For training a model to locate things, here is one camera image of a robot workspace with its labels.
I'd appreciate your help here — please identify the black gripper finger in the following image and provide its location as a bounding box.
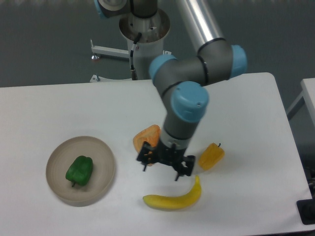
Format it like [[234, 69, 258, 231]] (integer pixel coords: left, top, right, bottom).
[[136, 141, 154, 172], [174, 155, 195, 181]]

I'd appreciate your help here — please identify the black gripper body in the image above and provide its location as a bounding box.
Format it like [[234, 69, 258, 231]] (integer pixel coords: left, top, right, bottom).
[[154, 138, 187, 168]]

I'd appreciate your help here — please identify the green bell pepper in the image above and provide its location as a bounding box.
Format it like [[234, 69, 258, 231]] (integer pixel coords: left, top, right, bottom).
[[65, 155, 94, 187]]

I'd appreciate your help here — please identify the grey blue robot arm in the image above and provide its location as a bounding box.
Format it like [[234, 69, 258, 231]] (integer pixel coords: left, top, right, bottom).
[[91, 0, 247, 177]]

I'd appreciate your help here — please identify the yellow bell pepper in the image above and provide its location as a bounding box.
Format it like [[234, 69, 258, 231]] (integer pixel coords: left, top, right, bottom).
[[198, 143, 225, 171]]

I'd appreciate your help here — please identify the beige round plate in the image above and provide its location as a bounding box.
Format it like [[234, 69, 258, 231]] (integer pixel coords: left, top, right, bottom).
[[46, 136, 116, 207]]

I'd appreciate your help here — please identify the orange triangular pastry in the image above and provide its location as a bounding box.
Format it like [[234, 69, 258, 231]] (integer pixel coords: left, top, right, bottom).
[[133, 124, 160, 153]]

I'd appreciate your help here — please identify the yellow banana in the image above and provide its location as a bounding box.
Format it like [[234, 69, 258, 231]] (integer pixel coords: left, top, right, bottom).
[[143, 176, 202, 210]]

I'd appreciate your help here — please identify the black device at edge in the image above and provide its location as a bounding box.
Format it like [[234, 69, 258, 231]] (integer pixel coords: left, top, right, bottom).
[[296, 199, 315, 225]]

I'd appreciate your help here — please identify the white side table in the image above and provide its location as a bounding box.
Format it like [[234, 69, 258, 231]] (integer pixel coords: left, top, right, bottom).
[[286, 78, 315, 124]]

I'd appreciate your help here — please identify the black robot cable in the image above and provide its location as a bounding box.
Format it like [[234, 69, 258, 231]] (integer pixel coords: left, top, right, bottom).
[[129, 31, 142, 80]]

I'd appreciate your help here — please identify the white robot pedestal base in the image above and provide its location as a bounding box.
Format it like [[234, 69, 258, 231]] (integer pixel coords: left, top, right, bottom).
[[91, 9, 171, 81]]

